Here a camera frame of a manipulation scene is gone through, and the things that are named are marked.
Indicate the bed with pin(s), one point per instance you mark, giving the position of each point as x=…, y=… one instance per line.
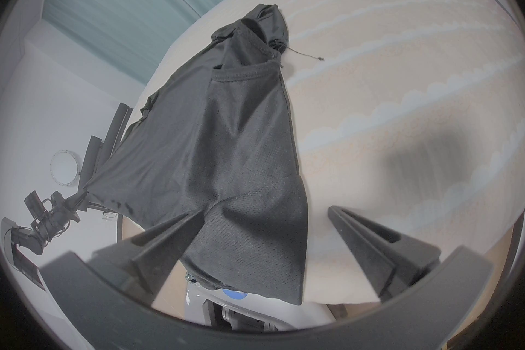
x=389, y=94

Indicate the black T-shirt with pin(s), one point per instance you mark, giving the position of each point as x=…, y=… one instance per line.
x=229, y=159

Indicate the black dressing table with mirror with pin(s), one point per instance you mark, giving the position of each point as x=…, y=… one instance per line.
x=63, y=168

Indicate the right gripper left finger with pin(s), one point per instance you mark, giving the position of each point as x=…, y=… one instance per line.
x=160, y=250

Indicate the black chest of drawers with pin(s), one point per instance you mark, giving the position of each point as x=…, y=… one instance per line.
x=106, y=147

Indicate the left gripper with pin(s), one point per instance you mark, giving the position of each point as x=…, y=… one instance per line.
x=61, y=217

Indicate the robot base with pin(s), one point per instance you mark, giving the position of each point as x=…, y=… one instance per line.
x=246, y=311

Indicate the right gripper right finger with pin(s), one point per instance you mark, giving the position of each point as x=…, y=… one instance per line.
x=377, y=254

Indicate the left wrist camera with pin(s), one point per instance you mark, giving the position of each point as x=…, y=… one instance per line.
x=37, y=207

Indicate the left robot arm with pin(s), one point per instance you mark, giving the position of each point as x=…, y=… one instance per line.
x=24, y=239

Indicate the blue-green curtain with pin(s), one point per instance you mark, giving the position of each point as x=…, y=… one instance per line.
x=123, y=4

